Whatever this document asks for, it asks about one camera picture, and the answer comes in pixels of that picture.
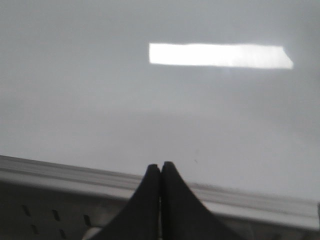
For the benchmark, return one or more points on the white whiteboard with aluminium frame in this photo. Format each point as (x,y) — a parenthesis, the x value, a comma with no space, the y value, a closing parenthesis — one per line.
(227,90)

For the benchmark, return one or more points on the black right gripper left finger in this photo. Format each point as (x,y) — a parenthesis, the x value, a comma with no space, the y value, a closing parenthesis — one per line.
(139,219)

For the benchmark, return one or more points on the white perforated metal panel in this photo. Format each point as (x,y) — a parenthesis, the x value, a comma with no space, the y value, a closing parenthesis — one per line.
(38,213)

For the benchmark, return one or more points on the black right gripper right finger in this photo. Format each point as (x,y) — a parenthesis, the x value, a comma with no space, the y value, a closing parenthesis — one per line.
(183,216)

